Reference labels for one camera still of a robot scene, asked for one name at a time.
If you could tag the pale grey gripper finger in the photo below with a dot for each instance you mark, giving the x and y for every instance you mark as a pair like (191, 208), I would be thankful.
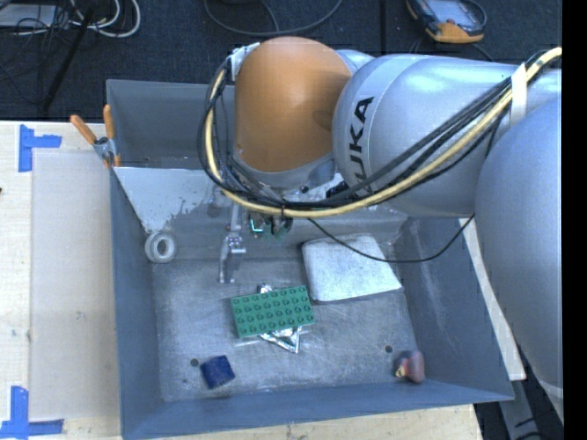
(237, 245)
(224, 264)

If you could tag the grey metal bin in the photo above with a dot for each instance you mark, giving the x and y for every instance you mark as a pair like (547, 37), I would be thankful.
(192, 291)

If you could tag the green studded flat block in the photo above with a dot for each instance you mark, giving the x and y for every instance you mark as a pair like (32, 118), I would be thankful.
(273, 311)

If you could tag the silver foil wrapper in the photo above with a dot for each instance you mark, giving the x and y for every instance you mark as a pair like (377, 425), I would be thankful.
(283, 341)

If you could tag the white flat pad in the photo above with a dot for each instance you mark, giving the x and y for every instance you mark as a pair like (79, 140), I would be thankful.
(351, 268)

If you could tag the dark blue sponge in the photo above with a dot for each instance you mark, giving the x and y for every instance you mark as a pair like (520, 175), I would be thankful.
(217, 371)

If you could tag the red-brown toy animal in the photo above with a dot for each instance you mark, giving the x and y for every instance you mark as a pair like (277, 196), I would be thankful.
(414, 366)

